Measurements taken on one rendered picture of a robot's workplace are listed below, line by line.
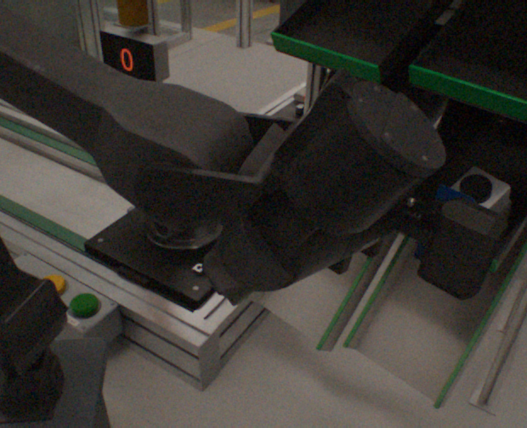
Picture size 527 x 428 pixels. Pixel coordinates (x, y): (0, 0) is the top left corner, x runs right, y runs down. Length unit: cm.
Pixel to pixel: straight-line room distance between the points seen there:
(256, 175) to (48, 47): 15
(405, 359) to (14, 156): 96
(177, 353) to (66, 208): 44
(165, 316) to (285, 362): 20
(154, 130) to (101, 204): 84
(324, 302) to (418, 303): 12
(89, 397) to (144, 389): 25
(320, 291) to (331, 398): 18
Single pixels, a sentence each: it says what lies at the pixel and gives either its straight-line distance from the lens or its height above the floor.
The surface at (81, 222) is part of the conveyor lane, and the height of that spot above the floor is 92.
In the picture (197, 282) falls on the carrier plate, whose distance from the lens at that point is 85.
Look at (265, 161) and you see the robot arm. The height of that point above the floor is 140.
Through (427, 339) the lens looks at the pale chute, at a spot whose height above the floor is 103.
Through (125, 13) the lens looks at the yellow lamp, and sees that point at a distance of 98.
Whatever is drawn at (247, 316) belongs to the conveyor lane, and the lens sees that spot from 87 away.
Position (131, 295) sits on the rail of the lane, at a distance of 86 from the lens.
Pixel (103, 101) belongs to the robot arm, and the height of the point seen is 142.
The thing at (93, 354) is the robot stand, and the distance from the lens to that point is 65.
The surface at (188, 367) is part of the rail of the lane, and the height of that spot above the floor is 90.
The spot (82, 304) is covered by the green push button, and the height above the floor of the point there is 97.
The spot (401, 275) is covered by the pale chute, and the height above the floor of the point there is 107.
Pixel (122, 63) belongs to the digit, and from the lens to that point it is 102.
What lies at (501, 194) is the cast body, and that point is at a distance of 57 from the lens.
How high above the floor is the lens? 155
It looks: 36 degrees down
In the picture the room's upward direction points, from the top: 2 degrees clockwise
